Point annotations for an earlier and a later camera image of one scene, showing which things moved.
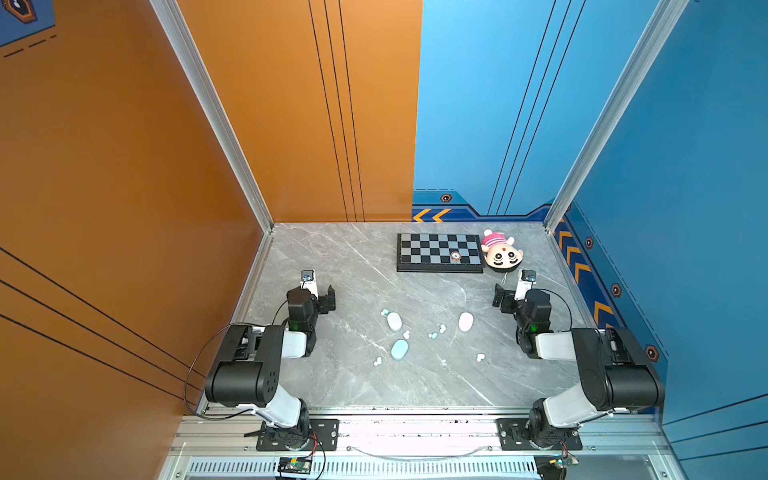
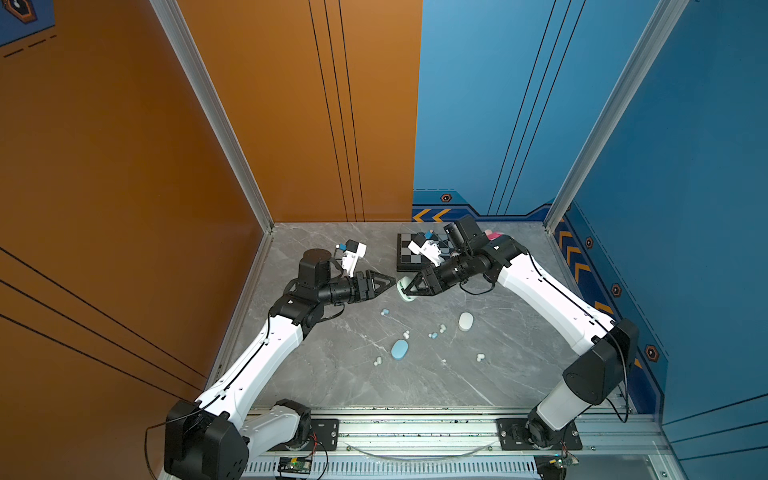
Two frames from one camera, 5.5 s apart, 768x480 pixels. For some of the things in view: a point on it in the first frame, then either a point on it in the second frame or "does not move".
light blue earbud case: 399,349 does not move
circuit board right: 563,460 does not move
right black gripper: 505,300 -> 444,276
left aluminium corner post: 201,81 does not move
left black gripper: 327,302 -> 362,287
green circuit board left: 297,465 does not move
